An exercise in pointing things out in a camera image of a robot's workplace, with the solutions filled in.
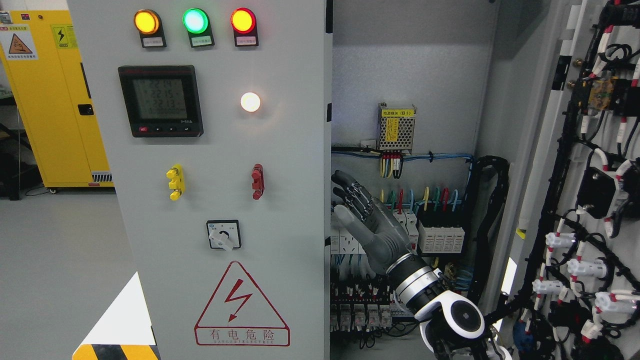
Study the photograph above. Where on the grey robot hand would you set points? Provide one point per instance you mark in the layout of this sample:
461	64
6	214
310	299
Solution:
382	237

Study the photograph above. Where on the grey cabinet door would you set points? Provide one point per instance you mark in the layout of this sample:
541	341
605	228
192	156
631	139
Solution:
564	110
283	233

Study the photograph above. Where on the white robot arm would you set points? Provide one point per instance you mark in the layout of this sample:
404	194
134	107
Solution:
448	321

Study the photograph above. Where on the white breaker and socket row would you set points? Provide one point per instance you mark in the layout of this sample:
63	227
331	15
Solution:
342	242

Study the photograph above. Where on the black surge protector block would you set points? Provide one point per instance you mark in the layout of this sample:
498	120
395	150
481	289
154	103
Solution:
441	233

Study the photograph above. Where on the brass ground terminal bar right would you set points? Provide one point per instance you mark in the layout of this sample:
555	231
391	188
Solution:
449	275

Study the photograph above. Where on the lower relay terminal row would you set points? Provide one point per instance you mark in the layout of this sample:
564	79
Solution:
366	304

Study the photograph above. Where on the perforated metal power supply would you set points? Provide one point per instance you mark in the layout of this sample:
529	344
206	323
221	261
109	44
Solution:
396	125

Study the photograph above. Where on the red electric hazard sticker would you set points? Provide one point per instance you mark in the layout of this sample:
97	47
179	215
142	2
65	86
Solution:
238	313

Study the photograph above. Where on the white lit indicator lamp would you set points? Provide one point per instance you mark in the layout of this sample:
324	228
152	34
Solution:
250	102

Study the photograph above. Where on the red indicator lamp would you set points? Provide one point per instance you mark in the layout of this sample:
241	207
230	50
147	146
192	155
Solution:
245	27

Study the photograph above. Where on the black digital power meter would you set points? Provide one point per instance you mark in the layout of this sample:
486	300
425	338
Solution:
162	101

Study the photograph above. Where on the green indicator lamp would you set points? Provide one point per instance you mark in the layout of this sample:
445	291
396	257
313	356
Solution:
198	27

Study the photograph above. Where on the amber indicator lamp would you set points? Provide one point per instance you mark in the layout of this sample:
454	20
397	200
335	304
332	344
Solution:
150	29

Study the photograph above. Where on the yellow safety storage cabinet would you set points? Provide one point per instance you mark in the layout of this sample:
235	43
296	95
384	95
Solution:
44	66

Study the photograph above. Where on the red terminal post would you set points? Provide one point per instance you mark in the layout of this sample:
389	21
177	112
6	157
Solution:
258	181

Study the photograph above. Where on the black white rotary switch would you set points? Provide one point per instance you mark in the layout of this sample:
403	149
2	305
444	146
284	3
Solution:
224	234

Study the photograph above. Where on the yellow terminal post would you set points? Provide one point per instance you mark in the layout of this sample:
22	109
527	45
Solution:
176	181

